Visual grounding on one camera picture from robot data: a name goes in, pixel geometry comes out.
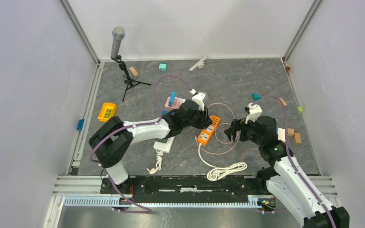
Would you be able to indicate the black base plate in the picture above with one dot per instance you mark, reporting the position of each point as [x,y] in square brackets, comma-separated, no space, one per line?
[193,189]

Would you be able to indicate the teal triangle block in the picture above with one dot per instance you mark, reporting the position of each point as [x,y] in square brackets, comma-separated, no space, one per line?
[256,96]

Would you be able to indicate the teal cube block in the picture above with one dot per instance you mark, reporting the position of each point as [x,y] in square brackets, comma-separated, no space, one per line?
[162,67]

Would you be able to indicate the black tripod mic stand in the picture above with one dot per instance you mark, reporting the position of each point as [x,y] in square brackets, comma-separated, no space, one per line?
[130,83]

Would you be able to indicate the white plastic bracket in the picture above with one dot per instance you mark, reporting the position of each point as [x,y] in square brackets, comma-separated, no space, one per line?
[199,64]

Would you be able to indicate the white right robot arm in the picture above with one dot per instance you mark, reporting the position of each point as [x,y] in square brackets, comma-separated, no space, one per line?
[285,178]

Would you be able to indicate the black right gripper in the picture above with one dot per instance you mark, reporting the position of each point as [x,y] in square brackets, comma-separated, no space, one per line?
[238,125]

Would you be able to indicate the pink cube socket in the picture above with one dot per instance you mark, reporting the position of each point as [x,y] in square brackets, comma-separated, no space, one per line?
[175,105]

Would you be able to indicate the wooden blocks pair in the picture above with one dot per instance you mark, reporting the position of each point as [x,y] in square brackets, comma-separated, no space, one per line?
[295,136]

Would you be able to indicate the yellow toy crate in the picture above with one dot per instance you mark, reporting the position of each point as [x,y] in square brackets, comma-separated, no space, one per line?
[107,111]

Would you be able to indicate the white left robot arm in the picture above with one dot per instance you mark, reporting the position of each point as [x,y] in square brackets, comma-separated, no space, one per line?
[110,143]

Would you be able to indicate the tan wooden block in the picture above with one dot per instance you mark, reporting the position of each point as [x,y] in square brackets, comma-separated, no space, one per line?
[134,71]

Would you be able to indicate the tan block right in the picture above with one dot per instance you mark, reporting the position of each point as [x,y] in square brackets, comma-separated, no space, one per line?
[282,102]

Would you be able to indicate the blue clip on rail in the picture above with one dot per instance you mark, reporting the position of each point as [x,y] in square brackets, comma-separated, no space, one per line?
[80,125]

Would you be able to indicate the orange power strip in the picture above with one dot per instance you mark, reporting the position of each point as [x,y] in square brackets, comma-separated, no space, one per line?
[206,134]

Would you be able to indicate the light blue adapter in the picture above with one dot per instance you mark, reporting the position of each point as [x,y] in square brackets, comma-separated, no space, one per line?
[171,99]

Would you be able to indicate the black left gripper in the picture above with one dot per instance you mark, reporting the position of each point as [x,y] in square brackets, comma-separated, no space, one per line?
[205,120]

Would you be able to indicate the grey microphone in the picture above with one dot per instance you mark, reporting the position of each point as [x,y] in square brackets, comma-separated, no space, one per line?
[118,34]

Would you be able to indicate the white multicolour power strip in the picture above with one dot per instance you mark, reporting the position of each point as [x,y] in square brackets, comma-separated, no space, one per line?
[164,145]

